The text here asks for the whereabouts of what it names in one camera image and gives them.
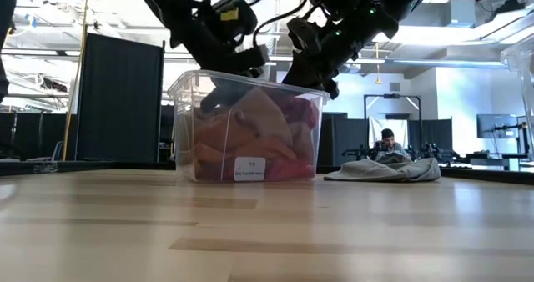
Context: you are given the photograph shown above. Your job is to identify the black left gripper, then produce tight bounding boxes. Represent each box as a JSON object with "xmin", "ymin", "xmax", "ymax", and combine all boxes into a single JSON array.
[{"xmin": 166, "ymin": 0, "xmax": 270, "ymax": 114}]

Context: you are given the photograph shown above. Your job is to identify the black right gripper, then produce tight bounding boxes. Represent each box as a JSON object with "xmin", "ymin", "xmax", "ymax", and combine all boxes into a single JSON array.
[{"xmin": 282, "ymin": 8, "xmax": 401, "ymax": 101}]

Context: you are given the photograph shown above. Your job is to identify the beige tan towel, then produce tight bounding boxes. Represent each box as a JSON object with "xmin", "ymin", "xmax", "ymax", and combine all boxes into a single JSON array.
[{"xmin": 231, "ymin": 88, "xmax": 295, "ymax": 149}]

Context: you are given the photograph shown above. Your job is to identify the clear plastic bin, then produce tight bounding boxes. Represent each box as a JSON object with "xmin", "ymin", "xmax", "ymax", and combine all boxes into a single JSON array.
[
  {"xmin": 167, "ymin": 68, "xmax": 330, "ymax": 184},
  {"xmin": 499, "ymin": 38, "xmax": 534, "ymax": 158}
]

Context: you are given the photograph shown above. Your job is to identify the clothes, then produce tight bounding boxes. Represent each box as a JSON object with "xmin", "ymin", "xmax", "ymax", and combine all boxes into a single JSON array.
[{"xmin": 194, "ymin": 106, "xmax": 301, "ymax": 182}]

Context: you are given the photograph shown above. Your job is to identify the mauve pink towel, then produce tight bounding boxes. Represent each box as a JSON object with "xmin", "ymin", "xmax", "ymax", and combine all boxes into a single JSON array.
[{"xmin": 287, "ymin": 121, "xmax": 316, "ymax": 162}]

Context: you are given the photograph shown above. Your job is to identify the pale grey towel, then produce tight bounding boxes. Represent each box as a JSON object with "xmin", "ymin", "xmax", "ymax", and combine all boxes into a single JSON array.
[{"xmin": 324, "ymin": 152, "xmax": 442, "ymax": 183}]

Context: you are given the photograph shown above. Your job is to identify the yellow hanging pendant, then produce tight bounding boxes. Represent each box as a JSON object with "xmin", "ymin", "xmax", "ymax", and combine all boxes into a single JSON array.
[{"xmin": 374, "ymin": 42, "xmax": 383, "ymax": 86}]

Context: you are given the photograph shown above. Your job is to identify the black partition panels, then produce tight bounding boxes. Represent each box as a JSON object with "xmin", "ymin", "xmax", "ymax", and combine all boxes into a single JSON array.
[{"xmin": 316, "ymin": 112, "xmax": 454, "ymax": 169}]

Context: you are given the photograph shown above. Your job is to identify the yellow tag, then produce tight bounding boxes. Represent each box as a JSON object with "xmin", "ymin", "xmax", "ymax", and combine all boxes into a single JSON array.
[{"xmin": 219, "ymin": 7, "xmax": 240, "ymax": 23}]

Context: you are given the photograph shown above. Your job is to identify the background black robot arms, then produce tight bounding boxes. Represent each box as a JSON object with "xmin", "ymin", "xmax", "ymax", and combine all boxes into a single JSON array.
[{"xmin": 341, "ymin": 142, "xmax": 454, "ymax": 164}]

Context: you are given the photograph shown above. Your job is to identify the person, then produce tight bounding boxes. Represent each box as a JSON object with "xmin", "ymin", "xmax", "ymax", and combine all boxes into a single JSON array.
[{"xmin": 373, "ymin": 128, "xmax": 412, "ymax": 162}]

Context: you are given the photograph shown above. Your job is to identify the white hanging sheet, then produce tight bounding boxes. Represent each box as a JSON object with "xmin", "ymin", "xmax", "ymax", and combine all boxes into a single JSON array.
[{"xmin": 369, "ymin": 117, "xmax": 409, "ymax": 149}]

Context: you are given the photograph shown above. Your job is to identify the black curtain panel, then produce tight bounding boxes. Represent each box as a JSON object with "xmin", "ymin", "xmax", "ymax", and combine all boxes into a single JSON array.
[{"xmin": 76, "ymin": 32, "xmax": 166, "ymax": 163}]

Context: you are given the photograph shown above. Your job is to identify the computer monitor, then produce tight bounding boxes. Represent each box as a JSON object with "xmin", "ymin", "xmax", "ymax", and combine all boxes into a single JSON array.
[{"xmin": 476, "ymin": 113, "xmax": 519, "ymax": 140}]

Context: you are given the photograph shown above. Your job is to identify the background dark table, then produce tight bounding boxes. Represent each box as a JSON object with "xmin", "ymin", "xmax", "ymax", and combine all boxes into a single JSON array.
[{"xmin": 452, "ymin": 151, "xmax": 531, "ymax": 171}]

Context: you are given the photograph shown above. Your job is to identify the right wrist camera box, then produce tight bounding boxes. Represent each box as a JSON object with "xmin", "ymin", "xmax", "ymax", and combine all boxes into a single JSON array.
[{"xmin": 286, "ymin": 17, "xmax": 325, "ymax": 53}]

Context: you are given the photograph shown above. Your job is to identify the black frame stand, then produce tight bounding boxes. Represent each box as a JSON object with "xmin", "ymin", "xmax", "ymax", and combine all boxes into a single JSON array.
[{"xmin": 363, "ymin": 93, "xmax": 422, "ymax": 123}]

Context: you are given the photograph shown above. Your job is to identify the black table frame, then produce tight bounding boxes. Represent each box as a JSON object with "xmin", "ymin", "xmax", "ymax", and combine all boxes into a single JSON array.
[{"xmin": 0, "ymin": 159, "xmax": 534, "ymax": 187}]

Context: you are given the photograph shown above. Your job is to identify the grey rectangular ceiling duct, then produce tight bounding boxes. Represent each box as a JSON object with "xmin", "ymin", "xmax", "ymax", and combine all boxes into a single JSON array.
[{"xmin": 416, "ymin": 0, "xmax": 476, "ymax": 28}]

